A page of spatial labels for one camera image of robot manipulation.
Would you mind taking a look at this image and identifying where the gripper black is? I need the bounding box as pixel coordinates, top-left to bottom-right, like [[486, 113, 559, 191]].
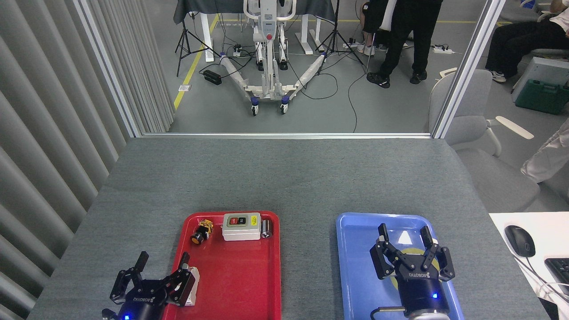
[[110, 251, 196, 320], [370, 224, 456, 314]]

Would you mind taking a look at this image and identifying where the black floor cable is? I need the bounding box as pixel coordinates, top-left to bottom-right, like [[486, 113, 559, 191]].
[[348, 72, 369, 133]]

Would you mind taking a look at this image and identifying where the white desk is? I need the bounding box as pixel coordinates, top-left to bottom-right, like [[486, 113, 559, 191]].
[[489, 212, 569, 320]]

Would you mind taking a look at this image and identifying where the silver frame rail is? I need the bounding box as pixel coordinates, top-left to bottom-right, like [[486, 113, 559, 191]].
[[142, 132, 433, 140]]

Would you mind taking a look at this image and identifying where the yellow tape roll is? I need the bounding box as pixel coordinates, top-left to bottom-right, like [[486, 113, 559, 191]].
[[390, 247, 442, 290]]

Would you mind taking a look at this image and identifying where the white wheeled stand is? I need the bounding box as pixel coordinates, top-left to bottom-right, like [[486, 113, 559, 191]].
[[220, 0, 332, 116]]

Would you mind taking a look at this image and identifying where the blue plastic tray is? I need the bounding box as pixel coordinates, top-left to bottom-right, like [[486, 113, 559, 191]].
[[336, 212, 465, 320]]

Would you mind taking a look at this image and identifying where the person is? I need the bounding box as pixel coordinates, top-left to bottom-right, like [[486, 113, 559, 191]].
[[357, 0, 398, 56], [367, 0, 444, 88], [521, 130, 569, 184], [485, 0, 569, 84]]

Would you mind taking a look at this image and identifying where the green plastic case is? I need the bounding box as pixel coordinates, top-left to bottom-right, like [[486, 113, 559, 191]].
[[515, 79, 569, 116]]

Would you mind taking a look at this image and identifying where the white cable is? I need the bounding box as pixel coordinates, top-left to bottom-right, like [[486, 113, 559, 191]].
[[537, 282, 569, 304]]

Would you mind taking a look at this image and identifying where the black computer mouse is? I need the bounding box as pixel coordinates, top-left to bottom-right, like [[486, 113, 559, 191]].
[[505, 225, 536, 258]]

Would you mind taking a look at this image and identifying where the red plastic tray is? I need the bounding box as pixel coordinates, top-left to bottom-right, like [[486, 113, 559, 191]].
[[162, 211, 282, 320]]

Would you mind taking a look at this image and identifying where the white circuit breaker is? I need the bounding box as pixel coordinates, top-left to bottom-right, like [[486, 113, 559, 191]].
[[184, 266, 201, 306]]

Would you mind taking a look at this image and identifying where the grey switch box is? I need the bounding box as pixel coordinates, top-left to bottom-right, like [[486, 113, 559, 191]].
[[222, 213, 262, 241]]

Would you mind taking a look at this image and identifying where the black tripod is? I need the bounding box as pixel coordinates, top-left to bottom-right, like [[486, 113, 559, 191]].
[[175, 12, 221, 77], [315, 0, 368, 75]]

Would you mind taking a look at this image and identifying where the black keyboard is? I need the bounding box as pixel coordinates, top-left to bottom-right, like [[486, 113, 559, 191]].
[[545, 258, 569, 297]]

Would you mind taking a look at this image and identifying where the grey office chair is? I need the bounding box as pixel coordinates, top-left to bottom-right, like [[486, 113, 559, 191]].
[[428, 68, 541, 213]]

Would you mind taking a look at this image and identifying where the silver frame post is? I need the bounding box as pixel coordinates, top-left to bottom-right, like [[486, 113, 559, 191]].
[[73, 0, 144, 138], [431, 0, 507, 139]]

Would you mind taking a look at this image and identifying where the orange black push button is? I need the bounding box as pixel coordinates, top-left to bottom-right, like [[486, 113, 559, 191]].
[[191, 219, 214, 244]]

